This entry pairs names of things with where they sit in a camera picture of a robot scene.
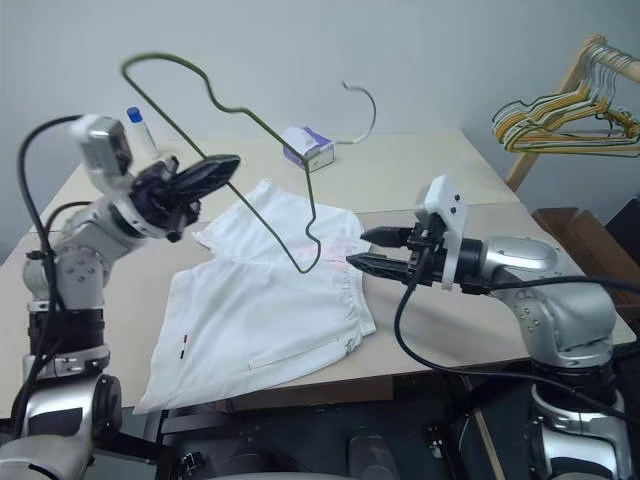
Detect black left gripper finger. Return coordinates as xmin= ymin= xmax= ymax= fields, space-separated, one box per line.
xmin=178 ymin=164 xmax=241 ymax=202
xmin=175 ymin=154 xmax=243 ymax=184

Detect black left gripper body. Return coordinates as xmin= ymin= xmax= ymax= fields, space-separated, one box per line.
xmin=128 ymin=155 xmax=204 ymax=245

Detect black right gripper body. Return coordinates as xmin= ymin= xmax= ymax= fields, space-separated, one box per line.
xmin=405 ymin=219 xmax=448 ymax=288

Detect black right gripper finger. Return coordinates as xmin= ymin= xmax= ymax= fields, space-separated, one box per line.
xmin=345 ymin=253 xmax=413 ymax=287
xmin=360 ymin=226 xmax=415 ymax=247

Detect wooden hanger rack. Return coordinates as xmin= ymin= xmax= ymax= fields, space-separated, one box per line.
xmin=504 ymin=33 xmax=640 ymax=194

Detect white shorts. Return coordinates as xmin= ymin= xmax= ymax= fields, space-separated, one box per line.
xmin=133 ymin=179 xmax=377 ymax=415

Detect clear bottle with blue cap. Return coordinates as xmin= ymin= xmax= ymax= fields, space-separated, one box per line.
xmin=124 ymin=106 xmax=160 ymax=160

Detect purple and white tissue box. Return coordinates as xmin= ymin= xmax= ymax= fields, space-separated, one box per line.
xmin=281 ymin=126 xmax=336 ymax=174

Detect brown wooden furniture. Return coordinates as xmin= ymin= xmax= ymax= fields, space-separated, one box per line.
xmin=531 ymin=205 xmax=640 ymax=314

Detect thin wooden stick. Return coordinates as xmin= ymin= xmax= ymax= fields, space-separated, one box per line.
xmin=472 ymin=407 xmax=507 ymax=480

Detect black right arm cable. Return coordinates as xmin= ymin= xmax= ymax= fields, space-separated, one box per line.
xmin=393 ymin=244 xmax=640 ymax=417

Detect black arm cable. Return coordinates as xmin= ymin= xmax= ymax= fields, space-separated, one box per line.
xmin=8 ymin=114 xmax=86 ymax=441
xmin=393 ymin=244 xmax=640 ymax=417

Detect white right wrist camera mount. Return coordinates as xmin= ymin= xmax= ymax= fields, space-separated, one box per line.
xmin=417 ymin=174 xmax=469 ymax=292

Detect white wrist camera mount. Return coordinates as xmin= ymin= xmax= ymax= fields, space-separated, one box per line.
xmin=69 ymin=114 xmax=132 ymax=177
xmin=417 ymin=174 xmax=469 ymax=292

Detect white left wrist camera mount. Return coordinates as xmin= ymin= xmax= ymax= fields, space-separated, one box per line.
xmin=69 ymin=114 xmax=132 ymax=177

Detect white curved cable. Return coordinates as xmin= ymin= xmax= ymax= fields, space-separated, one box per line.
xmin=341 ymin=80 xmax=378 ymax=147

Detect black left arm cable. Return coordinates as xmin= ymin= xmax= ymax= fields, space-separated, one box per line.
xmin=8 ymin=114 xmax=86 ymax=441

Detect dark green wire hanger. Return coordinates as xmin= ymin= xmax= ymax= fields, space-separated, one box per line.
xmin=491 ymin=49 xmax=634 ymax=132

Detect bunch of hanging wire hangers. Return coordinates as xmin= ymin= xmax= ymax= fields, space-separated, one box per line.
xmin=504 ymin=47 xmax=640 ymax=159

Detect yellow wire hanger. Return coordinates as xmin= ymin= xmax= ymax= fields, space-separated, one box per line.
xmin=502 ymin=74 xmax=640 ymax=154

